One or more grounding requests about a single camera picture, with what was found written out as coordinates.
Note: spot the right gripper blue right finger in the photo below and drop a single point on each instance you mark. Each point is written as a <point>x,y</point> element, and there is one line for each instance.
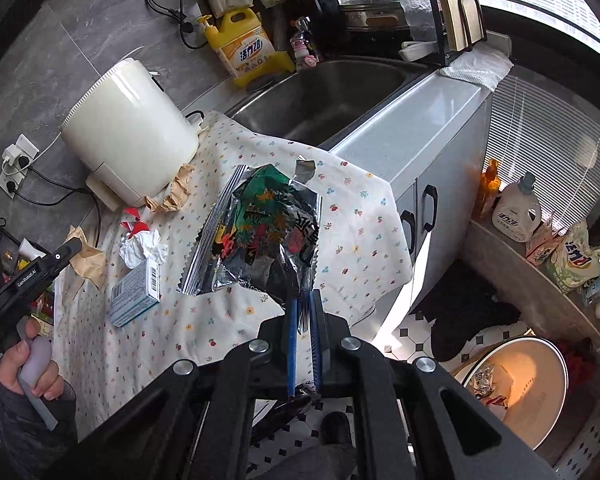
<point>316,325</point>

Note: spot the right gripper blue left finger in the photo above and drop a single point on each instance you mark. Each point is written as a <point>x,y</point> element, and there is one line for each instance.
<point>291,344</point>

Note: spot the colourful foil snack bag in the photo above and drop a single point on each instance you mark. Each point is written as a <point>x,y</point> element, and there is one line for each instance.
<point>261,234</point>

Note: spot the blue white paper box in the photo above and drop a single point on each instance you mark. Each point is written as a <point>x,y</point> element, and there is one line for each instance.
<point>137,292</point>

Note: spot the red small wrapper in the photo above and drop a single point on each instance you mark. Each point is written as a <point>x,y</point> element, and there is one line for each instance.
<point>132,223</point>

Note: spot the white tissue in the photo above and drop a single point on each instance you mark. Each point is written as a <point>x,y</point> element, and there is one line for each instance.
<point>142,246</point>

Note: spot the brown paper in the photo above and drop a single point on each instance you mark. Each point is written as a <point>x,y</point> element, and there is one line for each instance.
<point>176,194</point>

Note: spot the small foil ball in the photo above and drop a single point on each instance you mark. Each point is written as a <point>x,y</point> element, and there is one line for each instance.
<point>481,382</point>

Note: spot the steel kitchen sink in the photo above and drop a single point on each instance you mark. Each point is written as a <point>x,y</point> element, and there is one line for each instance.
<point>321,105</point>

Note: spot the grey kitchen cabinet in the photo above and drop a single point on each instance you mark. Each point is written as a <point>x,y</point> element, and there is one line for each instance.
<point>429,143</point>

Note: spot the white round trash bin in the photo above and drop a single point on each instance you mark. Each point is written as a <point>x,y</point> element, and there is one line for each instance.
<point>530,381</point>

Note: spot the person's left hand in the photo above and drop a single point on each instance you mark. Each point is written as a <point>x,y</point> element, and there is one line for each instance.
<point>50,384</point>

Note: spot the spice rack with bottles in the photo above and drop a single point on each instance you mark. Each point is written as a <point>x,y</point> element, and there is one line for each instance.
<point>20,279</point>

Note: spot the dotted white tablecloth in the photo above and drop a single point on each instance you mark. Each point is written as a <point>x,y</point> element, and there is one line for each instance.
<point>361,255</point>

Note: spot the orange spray bottle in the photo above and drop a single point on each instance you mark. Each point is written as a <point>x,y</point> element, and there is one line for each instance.
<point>488,189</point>

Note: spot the white air fryer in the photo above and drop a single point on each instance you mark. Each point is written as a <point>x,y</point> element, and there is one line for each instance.
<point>130,135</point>

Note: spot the white laundry detergent bottle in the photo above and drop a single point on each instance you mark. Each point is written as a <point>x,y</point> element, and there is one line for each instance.
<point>518,212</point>

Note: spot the small pink refill pouch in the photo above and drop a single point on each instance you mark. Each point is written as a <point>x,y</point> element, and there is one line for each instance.
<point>542,243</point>

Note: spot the pink small figurine bottle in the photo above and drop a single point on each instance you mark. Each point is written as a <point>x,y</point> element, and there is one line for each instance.
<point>306,54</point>

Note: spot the yellow dish soap jug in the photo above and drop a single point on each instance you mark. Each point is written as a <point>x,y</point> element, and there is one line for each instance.
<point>242,45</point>

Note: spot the green white detergent refill bag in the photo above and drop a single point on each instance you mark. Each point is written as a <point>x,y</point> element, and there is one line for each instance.
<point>574,262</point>

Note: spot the clear plastic sheet on counter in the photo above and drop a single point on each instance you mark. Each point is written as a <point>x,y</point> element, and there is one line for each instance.
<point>482,65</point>

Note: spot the black dish rack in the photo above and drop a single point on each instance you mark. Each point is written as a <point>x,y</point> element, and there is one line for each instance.
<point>409,29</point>

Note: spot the wall power socket strip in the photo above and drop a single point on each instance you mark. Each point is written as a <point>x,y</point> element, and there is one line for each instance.
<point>16,158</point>

